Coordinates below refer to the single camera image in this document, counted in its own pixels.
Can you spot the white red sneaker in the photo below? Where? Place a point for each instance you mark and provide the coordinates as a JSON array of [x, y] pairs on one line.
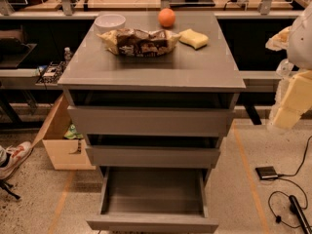
[[11, 157]]

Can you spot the white bowl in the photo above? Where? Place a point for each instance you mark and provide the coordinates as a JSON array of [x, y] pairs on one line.
[[108, 22]]

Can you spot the grey top drawer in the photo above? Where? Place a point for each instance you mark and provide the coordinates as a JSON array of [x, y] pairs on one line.
[[151, 114]]

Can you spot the brown snack bag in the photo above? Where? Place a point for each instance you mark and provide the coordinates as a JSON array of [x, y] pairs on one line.
[[131, 42]]

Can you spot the small clear bottle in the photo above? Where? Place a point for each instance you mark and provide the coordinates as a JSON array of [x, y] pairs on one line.
[[67, 55]]

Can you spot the tray of small parts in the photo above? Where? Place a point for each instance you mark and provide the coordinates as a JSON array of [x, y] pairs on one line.
[[50, 74]]

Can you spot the green packet in box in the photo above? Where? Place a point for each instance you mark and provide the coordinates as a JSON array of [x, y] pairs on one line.
[[72, 133]]

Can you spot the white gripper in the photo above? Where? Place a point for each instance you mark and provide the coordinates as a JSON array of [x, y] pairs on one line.
[[300, 44]]

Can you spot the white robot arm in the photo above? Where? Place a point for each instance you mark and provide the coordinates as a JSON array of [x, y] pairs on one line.
[[297, 41]]

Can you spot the orange fruit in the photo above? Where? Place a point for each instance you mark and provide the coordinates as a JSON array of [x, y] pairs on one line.
[[167, 17]]

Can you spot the cardboard box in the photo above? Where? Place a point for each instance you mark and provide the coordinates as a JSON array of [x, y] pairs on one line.
[[64, 153]]

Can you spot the grey bottom drawer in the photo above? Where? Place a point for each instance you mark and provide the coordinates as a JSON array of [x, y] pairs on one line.
[[161, 200]]

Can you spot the black handheld device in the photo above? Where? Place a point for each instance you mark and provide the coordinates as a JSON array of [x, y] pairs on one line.
[[297, 210]]

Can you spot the yellow sponge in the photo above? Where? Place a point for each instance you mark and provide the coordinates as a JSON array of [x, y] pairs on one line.
[[194, 39]]

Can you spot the grey drawer cabinet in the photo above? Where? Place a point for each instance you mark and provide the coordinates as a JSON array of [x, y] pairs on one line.
[[210, 69]]

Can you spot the grey drawer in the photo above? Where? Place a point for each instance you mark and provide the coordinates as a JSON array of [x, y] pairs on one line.
[[151, 114], [153, 151], [161, 200]]

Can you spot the black foot pedal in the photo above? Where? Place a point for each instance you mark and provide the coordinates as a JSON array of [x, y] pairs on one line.
[[266, 173]]

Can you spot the grey middle drawer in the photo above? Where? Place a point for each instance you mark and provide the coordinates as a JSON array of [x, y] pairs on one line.
[[153, 151]]

